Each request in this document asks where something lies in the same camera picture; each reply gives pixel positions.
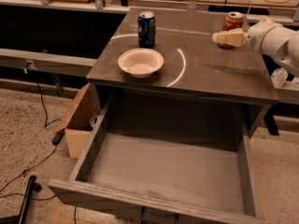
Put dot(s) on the white paper bowl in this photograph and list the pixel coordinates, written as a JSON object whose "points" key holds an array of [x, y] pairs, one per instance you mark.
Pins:
{"points": [[140, 63]]}

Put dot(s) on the black stand base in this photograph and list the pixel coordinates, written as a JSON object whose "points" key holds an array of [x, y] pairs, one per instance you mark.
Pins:
{"points": [[27, 197]]}

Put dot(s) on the open grey top drawer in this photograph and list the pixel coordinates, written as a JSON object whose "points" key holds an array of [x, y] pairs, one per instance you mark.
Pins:
{"points": [[165, 160]]}

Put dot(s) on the orange red coke can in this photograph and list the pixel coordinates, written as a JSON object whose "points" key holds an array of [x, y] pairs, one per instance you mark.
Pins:
{"points": [[232, 20]]}

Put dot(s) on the blue pepsi can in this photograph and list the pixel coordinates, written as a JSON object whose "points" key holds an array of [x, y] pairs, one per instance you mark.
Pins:
{"points": [[146, 29]]}

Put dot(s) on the clear sanitizer bottle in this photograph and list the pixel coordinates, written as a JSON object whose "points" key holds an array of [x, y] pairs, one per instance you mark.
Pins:
{"points": [[278, 77]]}

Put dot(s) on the grey metal rail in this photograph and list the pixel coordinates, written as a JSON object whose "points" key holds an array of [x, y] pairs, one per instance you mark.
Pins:
{"points": [[44, 62]]}

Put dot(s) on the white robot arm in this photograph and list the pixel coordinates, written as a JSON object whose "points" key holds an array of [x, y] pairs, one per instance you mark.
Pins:
{"points": [[287, 53]]}

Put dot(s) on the cardboard box on floor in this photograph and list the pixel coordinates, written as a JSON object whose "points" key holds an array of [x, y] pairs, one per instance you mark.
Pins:
{"points": [[75, 123]]}

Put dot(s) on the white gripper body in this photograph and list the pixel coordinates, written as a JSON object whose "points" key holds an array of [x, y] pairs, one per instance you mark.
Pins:
{"points": [[257, 36]]}

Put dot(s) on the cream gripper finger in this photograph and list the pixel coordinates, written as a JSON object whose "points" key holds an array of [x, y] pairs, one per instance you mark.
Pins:
{"points": [[235, 37]]}

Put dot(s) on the black power adapter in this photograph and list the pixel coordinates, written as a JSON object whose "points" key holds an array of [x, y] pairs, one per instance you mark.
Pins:
{"points": [[57, 137]]}

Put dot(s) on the grey wooden cabinet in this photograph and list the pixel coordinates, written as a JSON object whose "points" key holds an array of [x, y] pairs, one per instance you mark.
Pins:
{"points": [[193, 64]]}

